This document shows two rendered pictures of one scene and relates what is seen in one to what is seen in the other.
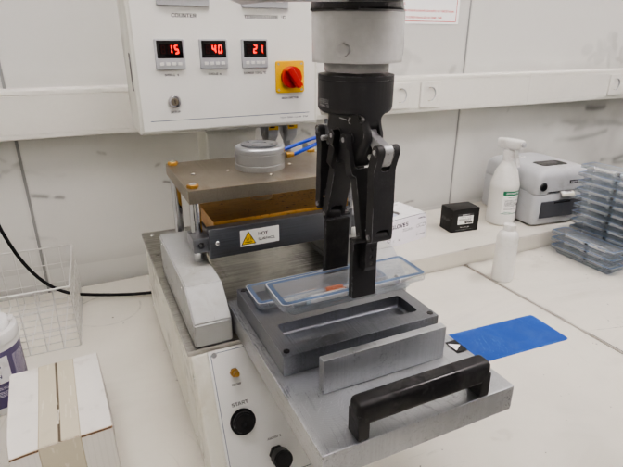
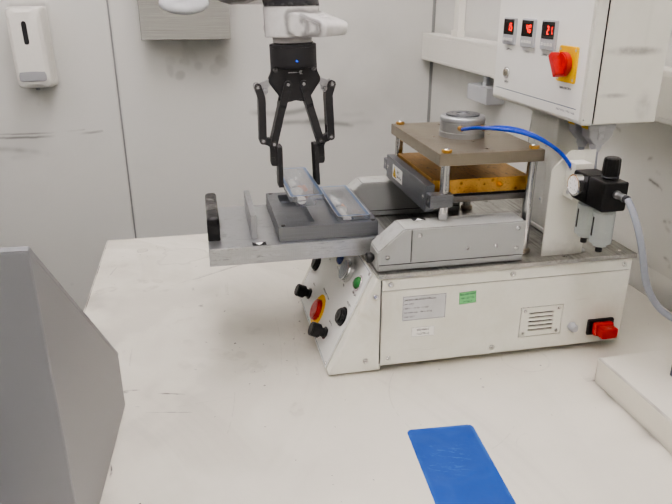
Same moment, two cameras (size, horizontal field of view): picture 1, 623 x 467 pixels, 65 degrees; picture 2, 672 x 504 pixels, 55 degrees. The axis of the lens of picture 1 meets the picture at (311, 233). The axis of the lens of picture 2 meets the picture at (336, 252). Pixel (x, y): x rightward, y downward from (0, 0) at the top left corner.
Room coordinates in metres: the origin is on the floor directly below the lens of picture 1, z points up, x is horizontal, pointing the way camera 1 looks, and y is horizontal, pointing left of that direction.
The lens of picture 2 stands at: (0.82, -1.08, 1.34)
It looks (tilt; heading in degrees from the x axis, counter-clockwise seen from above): 22 degrees down; 103
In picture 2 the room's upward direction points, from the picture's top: straight up
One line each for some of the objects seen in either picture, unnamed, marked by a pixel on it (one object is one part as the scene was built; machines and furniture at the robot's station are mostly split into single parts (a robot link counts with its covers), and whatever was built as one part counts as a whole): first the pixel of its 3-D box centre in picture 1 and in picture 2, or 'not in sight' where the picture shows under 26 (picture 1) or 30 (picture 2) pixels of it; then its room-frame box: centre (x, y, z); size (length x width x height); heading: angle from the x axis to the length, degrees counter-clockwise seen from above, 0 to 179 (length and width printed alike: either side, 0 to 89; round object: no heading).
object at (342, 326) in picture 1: (332, 309); (318, 212); (0.54, -0.03, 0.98); 0.20 x 0.17 x 0.03; 115
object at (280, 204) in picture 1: (265, 192); (460, 160); (0.78, 0.08, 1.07); 0.22 x 0.17 x 0.10; 115
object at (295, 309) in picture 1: (347, 286); (298, 186); (0.51, -0.04, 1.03); 0.18 x 0.06 x 0.02; 115
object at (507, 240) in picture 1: (505, 251); not in sight; (1.09, -0.47, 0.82); 0.05 x 0.05 x 0.14
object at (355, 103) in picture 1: (354, 118); (293, 71); (0.51, -0.04, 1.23); 0.08 x 0.08 x 0.09
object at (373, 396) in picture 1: (423, 394); (212, 215); (0.37, -0.10, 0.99); 0.15 x 0.02 x 0.04; 115
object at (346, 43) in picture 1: (363, 41); (305, 24); (0.53, -0.05, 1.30); 0.13 x 0.12 x 0.05; 115
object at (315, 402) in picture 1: (350, 336); (292, 220); (0.50, -0.05, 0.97); 0.30 x 0.22 x 0.08; 25
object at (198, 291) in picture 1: (191, 281); (398, 194); (0.65, 0.18, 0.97); 0.25 x 0.05 x 0.07; 25
